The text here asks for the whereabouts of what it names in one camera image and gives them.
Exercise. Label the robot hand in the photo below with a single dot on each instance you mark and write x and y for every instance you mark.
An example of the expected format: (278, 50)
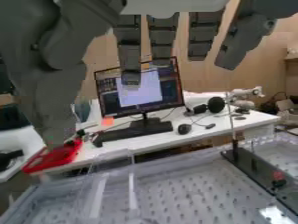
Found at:
(48, 66)

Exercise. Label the white desk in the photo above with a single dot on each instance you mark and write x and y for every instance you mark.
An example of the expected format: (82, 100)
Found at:
(18, 140)
(221, 128)

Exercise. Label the computer screen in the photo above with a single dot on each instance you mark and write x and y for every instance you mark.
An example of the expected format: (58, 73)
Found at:
(155, 90)

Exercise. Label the black keyboard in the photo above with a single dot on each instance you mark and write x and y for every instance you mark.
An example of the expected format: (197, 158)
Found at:
(133, 131)

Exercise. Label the red tray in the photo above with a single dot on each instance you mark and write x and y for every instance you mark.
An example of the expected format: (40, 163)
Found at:
(54, 158)

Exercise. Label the black mouse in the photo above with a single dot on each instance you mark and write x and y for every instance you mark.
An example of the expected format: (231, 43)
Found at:
(184, 129)

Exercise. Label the black headphones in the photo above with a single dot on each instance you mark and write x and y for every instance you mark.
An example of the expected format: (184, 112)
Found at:
(215, 104)

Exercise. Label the clear box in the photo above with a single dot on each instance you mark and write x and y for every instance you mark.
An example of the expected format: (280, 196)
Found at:
(133, 186)

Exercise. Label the thin stick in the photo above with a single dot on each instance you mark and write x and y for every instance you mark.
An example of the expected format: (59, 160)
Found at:
(231, 126)

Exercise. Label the small white jointed device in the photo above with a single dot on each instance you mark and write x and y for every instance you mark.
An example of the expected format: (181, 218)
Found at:
(245, 96)

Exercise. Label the black plate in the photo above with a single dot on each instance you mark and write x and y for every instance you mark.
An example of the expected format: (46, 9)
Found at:
(261, 170)

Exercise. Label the small red part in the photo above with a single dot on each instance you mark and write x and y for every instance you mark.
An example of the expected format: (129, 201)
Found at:
(278, 176)

